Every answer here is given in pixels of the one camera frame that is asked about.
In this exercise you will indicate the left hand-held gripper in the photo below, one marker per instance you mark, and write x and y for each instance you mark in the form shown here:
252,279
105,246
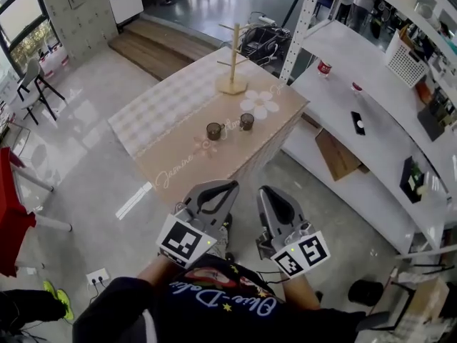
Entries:
185,239

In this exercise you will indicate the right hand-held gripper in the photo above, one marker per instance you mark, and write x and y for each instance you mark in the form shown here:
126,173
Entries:
300,250

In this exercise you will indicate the dark glass cup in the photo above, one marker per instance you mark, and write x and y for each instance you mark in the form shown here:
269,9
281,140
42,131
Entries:
246,121
213,131

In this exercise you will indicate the wooden mug tree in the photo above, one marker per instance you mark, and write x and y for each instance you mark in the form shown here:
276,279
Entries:
232,80

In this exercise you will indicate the person's right forearm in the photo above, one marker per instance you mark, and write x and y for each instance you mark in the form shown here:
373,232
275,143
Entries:
303,293

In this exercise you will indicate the person's left forearm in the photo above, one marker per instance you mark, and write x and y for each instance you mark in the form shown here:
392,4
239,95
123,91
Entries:
160,270

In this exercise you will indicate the person's grey patterned shoe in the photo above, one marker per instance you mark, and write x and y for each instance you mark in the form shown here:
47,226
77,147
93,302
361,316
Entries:
224,239

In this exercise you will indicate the beige checked flower tablecloth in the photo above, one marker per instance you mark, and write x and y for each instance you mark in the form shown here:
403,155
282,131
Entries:
200,113

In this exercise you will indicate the person's black printed t-shirt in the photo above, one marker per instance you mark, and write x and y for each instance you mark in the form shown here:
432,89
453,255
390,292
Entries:
221,313

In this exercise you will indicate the black smartphone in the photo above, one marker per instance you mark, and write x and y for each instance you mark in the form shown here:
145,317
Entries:
357,123

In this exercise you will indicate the black round bin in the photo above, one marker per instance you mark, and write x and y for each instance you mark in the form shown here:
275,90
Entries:
366,292

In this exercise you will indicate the black open box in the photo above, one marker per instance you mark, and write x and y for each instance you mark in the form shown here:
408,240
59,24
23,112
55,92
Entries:
410,181

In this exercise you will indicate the white power strip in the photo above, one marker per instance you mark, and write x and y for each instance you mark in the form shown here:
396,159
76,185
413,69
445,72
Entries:
97,275

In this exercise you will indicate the small red cup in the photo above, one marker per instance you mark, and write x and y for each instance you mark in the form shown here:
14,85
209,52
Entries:
356,87

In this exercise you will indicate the white metal shelf unit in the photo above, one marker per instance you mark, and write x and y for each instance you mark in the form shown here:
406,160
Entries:
375,95

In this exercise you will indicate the wooden steps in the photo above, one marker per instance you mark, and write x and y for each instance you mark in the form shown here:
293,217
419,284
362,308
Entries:
157,46

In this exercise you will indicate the dark grey tablet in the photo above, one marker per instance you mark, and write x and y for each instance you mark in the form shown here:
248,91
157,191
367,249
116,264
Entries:
430,121

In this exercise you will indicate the brown cardboard box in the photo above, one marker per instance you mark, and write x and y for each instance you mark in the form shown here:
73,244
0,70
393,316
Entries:
426,302

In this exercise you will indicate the white perforated basket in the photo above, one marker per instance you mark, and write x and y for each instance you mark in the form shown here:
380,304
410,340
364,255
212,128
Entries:
405,61

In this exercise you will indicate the red cloth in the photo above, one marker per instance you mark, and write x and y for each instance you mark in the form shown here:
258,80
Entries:
10,213

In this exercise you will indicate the grey chair with black legs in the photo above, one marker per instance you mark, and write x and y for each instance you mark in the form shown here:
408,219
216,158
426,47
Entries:
30,80

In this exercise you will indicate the black framed window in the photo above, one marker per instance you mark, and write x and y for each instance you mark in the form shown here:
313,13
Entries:
25,23

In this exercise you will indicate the white table frame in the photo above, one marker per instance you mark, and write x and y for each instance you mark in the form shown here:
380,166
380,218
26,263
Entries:
39,184

